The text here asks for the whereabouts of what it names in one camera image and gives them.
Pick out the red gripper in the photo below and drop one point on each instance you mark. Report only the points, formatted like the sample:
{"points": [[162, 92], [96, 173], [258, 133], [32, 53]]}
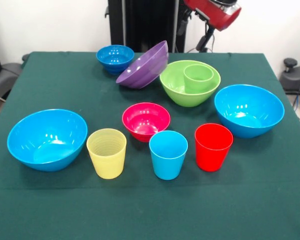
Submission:
{"points": [[215, 15]]}

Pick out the purple bowl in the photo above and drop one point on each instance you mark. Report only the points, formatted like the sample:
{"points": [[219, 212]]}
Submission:
{"points": [[145, 70]]}

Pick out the green bowl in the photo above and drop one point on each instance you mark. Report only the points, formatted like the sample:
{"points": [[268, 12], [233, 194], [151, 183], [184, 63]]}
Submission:
{"points": [[187, 98]]}

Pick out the large light blue bowl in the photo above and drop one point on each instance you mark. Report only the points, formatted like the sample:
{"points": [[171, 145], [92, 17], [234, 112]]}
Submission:
{"points": [[47, 140], [248, 112]]}

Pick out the small dark blue bowl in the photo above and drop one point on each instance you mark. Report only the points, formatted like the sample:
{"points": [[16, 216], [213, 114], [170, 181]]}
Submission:
{"points": [[113, 58]]}

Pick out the pink bowl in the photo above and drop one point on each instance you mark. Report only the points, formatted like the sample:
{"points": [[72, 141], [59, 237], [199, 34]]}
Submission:
{"points": [[145, 120]]}

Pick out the red cup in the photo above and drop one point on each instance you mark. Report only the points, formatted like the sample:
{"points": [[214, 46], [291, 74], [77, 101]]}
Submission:
{"points": [[211, 152]]}

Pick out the light blue cup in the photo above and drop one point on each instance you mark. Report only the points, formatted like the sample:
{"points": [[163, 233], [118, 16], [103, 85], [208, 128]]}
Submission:
{"points": [[167, 162]]}

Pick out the yellow cup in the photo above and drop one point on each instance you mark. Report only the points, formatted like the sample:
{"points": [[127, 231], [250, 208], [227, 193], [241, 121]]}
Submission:
{"points": [[107, 160]]}

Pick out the dark green tablecloth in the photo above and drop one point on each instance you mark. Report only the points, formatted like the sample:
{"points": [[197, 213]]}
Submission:
{"points": [[150, 207]]}

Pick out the grey pedestal foot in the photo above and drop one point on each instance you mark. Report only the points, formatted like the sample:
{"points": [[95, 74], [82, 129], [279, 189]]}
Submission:
{"points": [[5, 77], [295, 77]]}

